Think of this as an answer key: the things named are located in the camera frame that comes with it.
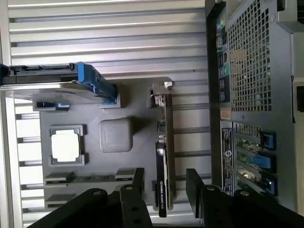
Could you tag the hard disk with blue caddy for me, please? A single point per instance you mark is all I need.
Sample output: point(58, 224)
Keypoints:
point(59, 89)

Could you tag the grey rounded square block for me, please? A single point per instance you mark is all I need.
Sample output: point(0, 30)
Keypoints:
point(115, 135)

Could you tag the grey printed parts rack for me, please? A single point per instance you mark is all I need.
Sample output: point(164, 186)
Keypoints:
point(90, 116)

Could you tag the black graphics card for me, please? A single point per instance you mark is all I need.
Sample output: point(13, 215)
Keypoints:
point(162, 190)

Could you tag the black service label sticker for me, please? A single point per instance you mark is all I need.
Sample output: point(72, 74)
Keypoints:
point(227, 154)

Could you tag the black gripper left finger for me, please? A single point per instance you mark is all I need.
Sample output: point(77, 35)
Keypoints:
point(133, 209)

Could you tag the green RAM stick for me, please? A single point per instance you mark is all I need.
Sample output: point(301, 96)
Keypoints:
point(95, 178)

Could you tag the grey open PC case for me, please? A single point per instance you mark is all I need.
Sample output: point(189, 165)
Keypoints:
point(282, 95)

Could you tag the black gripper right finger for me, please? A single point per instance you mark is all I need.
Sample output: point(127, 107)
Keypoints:
point(213, 209)

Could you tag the silver CPU chip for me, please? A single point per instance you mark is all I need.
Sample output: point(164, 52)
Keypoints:
point(65, 147)

